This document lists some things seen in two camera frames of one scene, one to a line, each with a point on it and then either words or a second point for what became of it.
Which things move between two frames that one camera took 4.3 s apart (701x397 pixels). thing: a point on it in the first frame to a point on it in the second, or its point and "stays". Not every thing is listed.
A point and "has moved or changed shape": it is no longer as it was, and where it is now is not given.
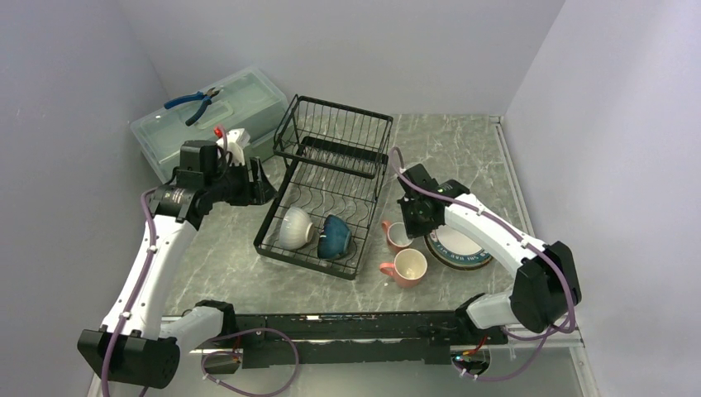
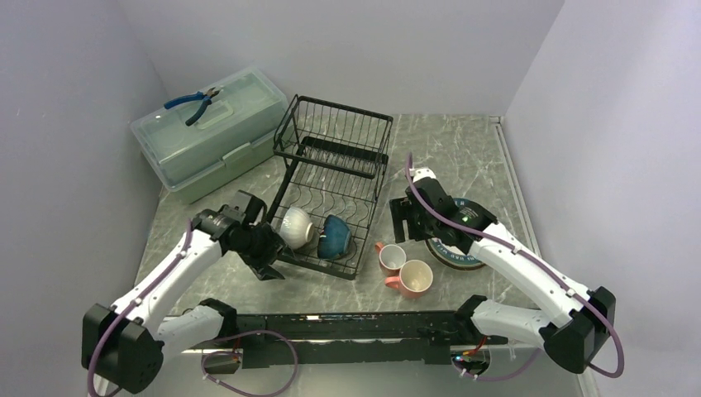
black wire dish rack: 323,215 stays
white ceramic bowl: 296,229 stays
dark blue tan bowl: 336,238 stays
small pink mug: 398,236 has moved or changed shape
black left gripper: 258,191 to 274,245
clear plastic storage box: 252,101 stays
